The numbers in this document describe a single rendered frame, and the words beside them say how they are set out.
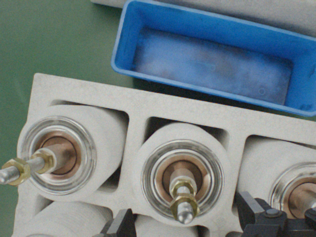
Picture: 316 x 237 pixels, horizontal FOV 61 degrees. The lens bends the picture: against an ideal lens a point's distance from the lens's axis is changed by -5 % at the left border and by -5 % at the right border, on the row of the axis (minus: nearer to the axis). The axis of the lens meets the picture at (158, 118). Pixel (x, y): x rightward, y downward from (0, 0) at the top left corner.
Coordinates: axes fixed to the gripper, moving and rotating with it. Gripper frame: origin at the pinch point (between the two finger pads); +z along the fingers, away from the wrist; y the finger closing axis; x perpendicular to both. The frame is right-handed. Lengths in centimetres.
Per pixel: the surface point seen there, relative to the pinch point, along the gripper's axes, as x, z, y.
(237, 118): 4.3, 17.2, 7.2
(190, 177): 0.8, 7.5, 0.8
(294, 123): 2.6, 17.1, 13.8
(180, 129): 4.6, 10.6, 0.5
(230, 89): 8.4, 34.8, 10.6
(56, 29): 25.0, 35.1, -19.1
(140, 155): 2.8, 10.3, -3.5
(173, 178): 0.9, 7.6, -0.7
